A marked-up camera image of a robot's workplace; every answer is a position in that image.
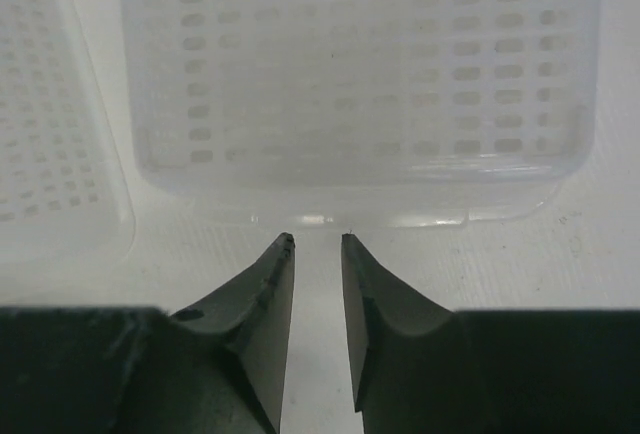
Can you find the white bottom basket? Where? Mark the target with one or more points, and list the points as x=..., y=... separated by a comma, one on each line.
x=354, y=113

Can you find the clear perforated basket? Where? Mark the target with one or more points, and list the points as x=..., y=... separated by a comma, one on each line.
x=63, y=192

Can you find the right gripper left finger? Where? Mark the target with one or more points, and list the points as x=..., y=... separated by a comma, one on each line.
x=215, y=366

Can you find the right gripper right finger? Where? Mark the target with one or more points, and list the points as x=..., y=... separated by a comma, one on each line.
x=417, y=367

